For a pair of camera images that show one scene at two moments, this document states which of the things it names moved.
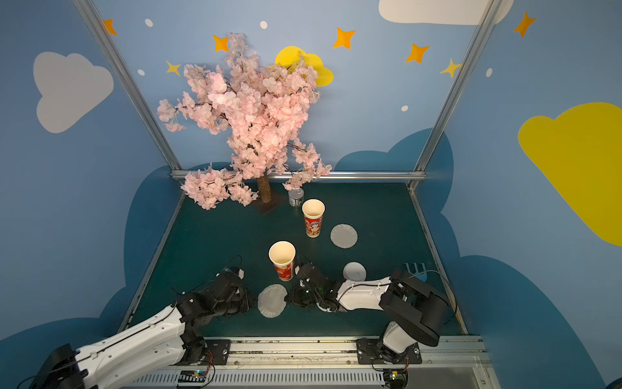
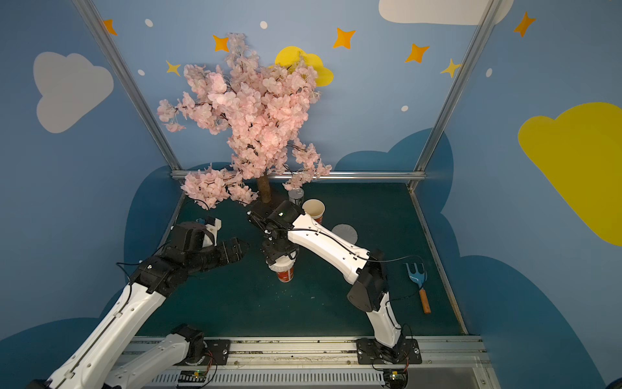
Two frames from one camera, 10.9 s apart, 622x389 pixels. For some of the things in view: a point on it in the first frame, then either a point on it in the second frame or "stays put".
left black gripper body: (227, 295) -> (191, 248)
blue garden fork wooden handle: (421, 275) stays put
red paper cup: (313, 210) stays put
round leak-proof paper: (343, 236) stays put
